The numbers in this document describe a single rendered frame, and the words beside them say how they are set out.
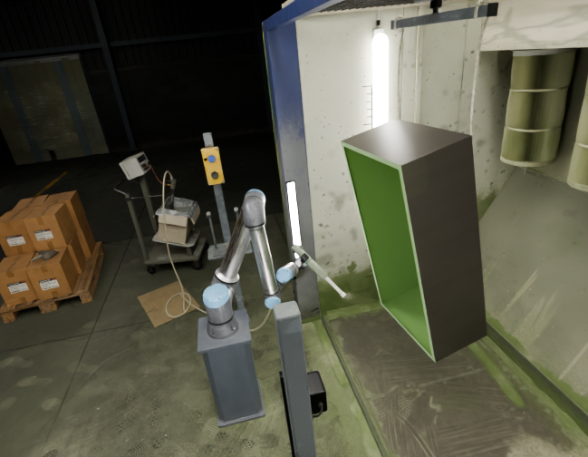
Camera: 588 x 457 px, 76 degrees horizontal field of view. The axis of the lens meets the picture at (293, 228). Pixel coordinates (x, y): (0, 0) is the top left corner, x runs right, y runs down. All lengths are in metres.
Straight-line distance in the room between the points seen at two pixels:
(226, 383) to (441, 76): 2.46
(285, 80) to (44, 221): 2.94
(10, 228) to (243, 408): 3.07
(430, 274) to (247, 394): 1.35
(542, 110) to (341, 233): 1.53
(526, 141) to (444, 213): 1.21
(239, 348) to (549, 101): 2.39
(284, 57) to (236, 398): 2.13
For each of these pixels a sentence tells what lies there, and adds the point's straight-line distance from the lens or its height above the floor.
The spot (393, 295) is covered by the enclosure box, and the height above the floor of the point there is 0.50.
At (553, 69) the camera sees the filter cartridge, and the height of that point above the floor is 1.85.
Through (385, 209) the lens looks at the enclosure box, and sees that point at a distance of 2.41.
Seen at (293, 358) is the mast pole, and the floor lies 1.53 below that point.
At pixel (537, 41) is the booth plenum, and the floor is 2.02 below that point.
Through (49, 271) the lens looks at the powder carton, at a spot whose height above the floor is 0.43.
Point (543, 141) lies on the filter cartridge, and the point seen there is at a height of 1.42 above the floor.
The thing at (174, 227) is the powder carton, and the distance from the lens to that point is 4.19.
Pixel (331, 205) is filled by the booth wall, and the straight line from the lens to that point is 2.83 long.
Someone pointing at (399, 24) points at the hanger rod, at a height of 2.17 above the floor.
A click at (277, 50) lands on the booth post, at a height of 2.12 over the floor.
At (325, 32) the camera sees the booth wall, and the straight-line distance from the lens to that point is 2.63.
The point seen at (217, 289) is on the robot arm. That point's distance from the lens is 2.24.
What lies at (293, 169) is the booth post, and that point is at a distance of 2.67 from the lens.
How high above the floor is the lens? 2.11
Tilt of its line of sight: 25 degrees down
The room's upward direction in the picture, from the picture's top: 6 degrees counter-clockwise
